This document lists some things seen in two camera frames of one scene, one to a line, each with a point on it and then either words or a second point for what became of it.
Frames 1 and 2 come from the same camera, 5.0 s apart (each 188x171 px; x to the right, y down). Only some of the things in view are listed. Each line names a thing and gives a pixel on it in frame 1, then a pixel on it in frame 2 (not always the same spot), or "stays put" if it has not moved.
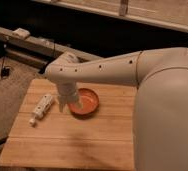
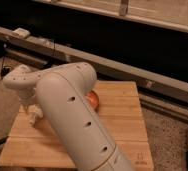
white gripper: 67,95 -> 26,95
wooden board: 105,141 stays put
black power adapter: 5,72 stays put
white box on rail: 21,33 stays put
